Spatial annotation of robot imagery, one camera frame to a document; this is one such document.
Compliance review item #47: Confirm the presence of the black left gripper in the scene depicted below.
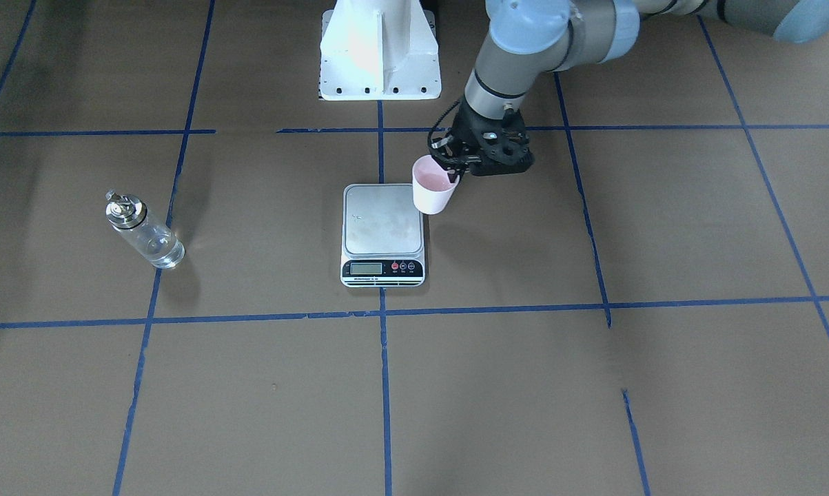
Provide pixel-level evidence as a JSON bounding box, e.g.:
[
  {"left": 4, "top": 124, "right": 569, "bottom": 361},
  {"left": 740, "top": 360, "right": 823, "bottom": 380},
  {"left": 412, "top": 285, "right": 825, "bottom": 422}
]
[{"left": 431, "top": 101, "right": 535, "bottom": 185}]

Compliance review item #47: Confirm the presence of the clear glass sauce bottle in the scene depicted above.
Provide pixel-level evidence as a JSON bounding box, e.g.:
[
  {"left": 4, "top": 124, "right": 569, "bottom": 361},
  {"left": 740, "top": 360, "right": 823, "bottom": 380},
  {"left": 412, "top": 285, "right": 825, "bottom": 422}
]
[{"left": 105, "top": 189, "right": 185, "bottom": 269}]

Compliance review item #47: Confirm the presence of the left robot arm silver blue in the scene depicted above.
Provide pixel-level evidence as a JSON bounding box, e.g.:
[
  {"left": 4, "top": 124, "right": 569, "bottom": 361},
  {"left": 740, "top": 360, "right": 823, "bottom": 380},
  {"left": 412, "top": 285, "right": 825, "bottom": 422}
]
[{"left": 427, "top": 1, "right": 829, "bottom": 185}]

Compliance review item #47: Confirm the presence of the silver digital kitchen scale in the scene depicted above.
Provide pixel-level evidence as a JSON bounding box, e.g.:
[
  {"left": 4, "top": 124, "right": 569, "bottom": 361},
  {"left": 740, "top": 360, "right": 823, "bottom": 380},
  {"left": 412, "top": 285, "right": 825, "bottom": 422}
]
[{"left": 340, "top": 183, "right": 427, "bottom": 288}]

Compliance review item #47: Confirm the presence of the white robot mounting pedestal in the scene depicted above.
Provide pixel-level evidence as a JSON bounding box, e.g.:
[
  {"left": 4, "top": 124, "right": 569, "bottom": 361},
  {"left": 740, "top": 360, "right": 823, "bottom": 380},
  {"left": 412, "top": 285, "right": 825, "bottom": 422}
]
[{"left": 318, "top": 1, "right": 442, "bottom": 101}]

